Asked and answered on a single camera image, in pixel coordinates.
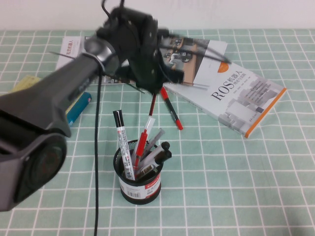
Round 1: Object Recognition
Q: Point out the white marker black cap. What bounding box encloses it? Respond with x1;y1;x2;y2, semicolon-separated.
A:
112;109;136;181

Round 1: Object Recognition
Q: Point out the thick black cable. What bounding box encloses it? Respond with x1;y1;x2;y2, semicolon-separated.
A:
93;71;103;236

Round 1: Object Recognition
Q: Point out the open glossy magazine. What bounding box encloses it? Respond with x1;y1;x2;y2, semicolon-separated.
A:
84;35;228;87

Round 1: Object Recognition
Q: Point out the thin white paperback book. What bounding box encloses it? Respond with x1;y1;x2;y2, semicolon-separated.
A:
55;36;82;72

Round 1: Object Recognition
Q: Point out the grey translucent pen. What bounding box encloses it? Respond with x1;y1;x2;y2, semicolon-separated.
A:
139;127;165;162

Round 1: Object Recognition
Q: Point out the red gel pen clear cap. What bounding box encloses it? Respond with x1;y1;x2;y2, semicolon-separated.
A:
133;117;157;172

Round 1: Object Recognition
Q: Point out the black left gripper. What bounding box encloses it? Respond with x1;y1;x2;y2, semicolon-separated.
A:
128;46;165;95

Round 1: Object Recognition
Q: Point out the black mesh pen holder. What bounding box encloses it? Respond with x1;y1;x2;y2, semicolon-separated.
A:
113;139;164;205

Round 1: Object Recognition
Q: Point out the red and black pen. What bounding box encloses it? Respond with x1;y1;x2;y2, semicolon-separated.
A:
159;87;184;131

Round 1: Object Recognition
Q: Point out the white ROS book orange edge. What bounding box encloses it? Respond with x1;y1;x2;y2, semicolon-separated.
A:
162;59;288;139

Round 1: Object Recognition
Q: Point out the green checked tablecloth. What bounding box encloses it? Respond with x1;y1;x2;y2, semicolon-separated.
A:
0;29;315;236

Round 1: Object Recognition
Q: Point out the thin dark red pen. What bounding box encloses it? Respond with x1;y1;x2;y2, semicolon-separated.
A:
148;92;158;117

